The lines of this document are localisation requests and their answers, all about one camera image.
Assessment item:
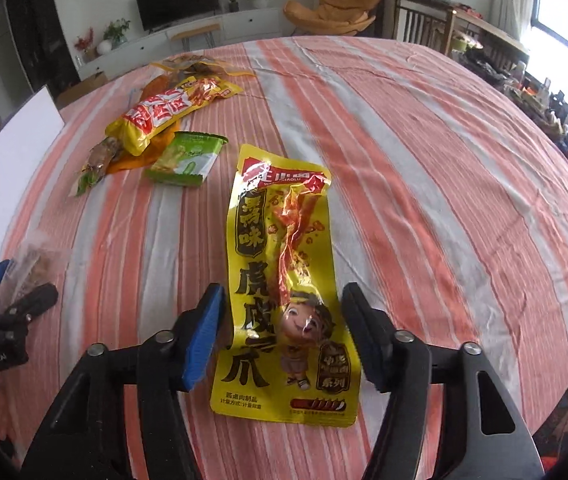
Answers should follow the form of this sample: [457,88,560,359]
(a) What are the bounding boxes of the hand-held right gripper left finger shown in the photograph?
[19,282,230,480]

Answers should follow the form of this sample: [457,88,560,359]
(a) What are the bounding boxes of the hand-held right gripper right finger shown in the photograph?
[341,282,535,480]

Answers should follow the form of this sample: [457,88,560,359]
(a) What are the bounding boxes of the clear packet pale snack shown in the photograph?
[11,232,67,306]

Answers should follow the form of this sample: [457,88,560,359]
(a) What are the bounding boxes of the yellow snack packet black print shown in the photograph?
[209,143,365,428]

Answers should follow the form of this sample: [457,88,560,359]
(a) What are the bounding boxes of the yellow snack packet red-white label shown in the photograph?
[105,76,244,157]

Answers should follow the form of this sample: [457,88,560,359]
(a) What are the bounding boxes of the white board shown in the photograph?
[0,85,65,261]

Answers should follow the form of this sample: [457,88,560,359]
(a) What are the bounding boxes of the clear packet brown green snack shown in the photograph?
[71,137,127,196]

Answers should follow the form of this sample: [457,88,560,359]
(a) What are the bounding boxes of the orange snack packet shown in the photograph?
[108,120,185,175]

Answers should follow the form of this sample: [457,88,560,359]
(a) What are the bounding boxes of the orange white striped sheet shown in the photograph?
[0,35,568,480]

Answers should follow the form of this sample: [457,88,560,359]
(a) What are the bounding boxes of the cardboard box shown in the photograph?
[56,72,110,108]

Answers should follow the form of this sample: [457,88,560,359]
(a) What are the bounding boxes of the red flower arrangement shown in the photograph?
[74,27,97,63]

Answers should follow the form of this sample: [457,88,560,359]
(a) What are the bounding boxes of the green plant white vase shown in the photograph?
[96,18,131,55]

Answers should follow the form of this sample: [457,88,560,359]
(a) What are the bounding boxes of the row of small clutter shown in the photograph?
[504,60,568,186]

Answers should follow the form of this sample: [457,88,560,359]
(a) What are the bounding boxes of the wooden stool metal legs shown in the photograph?
[170,24,222,53]

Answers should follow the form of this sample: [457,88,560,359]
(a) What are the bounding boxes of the white television cabinet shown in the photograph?
[76,7,290,81]

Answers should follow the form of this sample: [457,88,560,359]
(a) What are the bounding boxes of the dark wooden chair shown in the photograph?
[394,0,457,56]

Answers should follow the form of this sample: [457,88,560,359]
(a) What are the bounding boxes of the orange lounge chair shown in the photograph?
[284,0,382,37]

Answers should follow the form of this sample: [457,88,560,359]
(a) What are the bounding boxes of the black television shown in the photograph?
[135,0,218,32]

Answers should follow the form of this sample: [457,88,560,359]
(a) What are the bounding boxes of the wooden table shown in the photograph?
[444,7,532,71]

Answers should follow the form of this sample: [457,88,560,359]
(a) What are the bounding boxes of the dark wall cabinet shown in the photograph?
[4,0,82,96]

